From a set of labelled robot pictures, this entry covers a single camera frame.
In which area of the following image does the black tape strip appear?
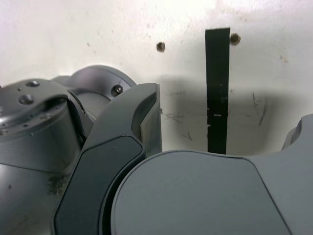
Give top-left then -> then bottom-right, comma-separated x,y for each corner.
204,27 -> 231,155

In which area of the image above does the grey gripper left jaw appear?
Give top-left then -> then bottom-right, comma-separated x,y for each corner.
50,82 -> 163,235

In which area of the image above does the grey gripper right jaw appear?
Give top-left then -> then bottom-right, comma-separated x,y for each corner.
107,114 -> 313,235

